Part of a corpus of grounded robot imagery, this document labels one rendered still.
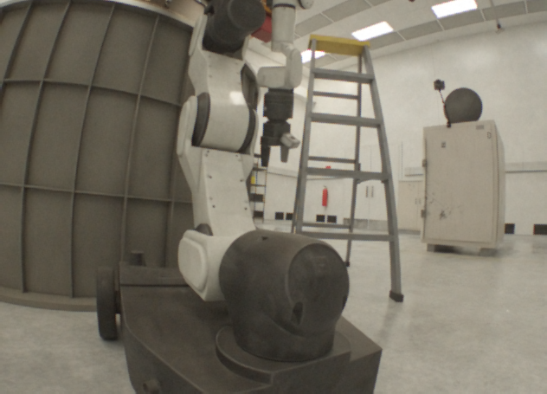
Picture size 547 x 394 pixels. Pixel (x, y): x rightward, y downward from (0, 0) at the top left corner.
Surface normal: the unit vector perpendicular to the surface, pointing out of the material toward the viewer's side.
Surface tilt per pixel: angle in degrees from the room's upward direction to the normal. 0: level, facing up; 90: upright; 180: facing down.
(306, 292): 76
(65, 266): 90
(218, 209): 60
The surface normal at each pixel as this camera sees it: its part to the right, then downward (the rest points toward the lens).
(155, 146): 0.74, 0.00
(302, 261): 0.32, -0.51
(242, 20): 0.48, 0.17
